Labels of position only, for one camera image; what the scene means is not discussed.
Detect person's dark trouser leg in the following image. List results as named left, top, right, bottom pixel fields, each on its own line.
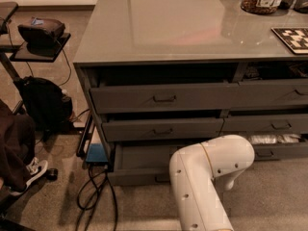
left=0, top=100, right=35, bottom=193

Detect black backpack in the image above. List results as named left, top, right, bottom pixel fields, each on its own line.
left=13, top=76, right=72, bottom=132

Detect grey drawer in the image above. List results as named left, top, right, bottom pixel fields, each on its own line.
left=90, top=83, right=239, bottom=114
left=220, top=114, right=308, bottom=135
left=232, top=78, right=308, bottom=109
left=247, top=134, right=308, bottom=161
left=101, top=117, right=223, bottom=141
left=109, top=141, right=188, bottom=186

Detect black chair caster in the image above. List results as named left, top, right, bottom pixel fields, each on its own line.
left=46, top=168, right=58, bottom=181

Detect black white marker board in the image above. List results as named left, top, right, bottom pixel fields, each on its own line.
left=271, top=27, right=308, bottom=54

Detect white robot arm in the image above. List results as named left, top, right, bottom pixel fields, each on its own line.
left=169, top=135, right=255, bottom=231

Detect black tray stand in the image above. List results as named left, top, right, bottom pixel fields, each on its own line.
left=0, top=1, right=70, bottom=79

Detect black device on tray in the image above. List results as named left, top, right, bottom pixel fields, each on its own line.
left=17, top=17, right=65, bottom=46

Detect white black sneaker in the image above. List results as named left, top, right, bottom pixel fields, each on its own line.
left=9, top=157, right=48, bottom=196

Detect grey drawer cabinet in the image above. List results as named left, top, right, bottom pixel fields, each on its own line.
left=72, top=0, right=308, bottom=166

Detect blue box on floor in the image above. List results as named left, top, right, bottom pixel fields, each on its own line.
left=86, top=129, right=108, bottom=164

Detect black floor cables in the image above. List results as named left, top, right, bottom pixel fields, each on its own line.
left=74, top=164, right=119, bottom=231

